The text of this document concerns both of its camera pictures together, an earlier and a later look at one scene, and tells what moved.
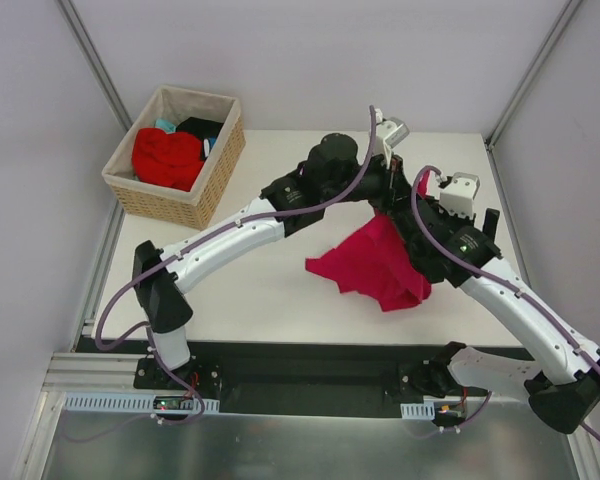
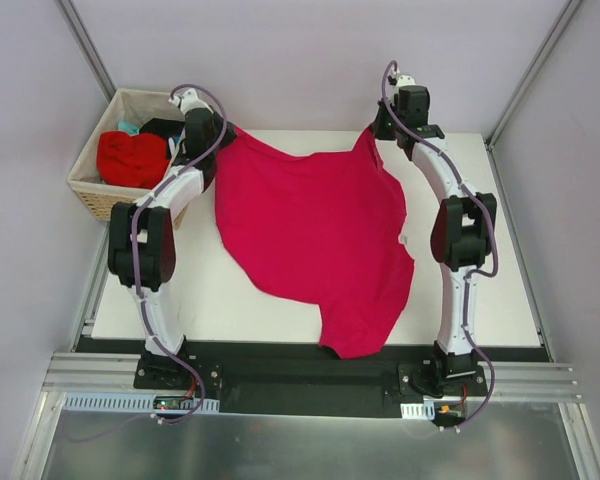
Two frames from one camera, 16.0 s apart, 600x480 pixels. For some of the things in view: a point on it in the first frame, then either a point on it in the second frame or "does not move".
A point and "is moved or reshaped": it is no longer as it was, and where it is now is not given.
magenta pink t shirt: [376, 263] is moved or reshaped
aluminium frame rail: [111, 373] does not move
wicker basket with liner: [170, 206] to [125, 105]
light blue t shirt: [168, 126] to [130, 128]
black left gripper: [393, 185] to [225, 134]
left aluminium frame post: [96, 63] does not move
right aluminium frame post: [551, 42] does not move
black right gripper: [425, 220] to [381, 128]
